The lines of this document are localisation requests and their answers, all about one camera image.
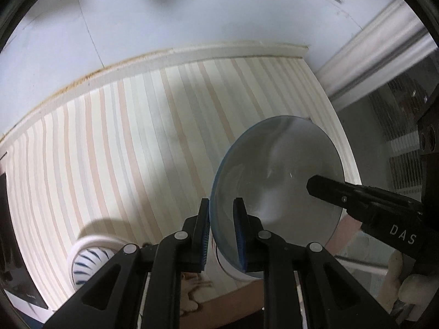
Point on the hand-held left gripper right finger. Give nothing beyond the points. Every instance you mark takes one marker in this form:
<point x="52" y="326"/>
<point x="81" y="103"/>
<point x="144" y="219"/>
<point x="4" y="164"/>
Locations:
<point x="240" y="233"/>

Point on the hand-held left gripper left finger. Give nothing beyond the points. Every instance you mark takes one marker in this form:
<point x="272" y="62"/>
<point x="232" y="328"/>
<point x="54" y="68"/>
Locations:
<point x="205" y="233"/>

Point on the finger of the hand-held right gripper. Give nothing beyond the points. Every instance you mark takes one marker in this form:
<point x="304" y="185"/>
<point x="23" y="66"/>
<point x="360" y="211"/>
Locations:
<point x="343" y="195"/>

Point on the white bowl with dark rim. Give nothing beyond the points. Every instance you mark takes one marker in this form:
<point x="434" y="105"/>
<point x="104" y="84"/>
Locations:
<point x="281" y="164"/>

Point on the blue striped plate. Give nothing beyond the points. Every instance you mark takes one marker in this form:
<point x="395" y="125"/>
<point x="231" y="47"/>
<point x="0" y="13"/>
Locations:
<point x="85" y="264"/>

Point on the person's right hand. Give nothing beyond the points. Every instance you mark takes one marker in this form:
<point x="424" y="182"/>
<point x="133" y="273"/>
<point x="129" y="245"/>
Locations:
<point x="416" y="291"/>

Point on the striped cat tablecloth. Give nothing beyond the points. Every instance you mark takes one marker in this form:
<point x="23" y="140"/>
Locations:
<point x="120" y="144"/>

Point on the black gas cooktop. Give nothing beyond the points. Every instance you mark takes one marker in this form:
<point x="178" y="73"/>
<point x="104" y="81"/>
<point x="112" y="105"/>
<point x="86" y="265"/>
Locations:
<point x="13" y="264"/>

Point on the white door frame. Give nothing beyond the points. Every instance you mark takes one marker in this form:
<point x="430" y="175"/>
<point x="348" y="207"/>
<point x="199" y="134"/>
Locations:
<point x="377" y="41"/>

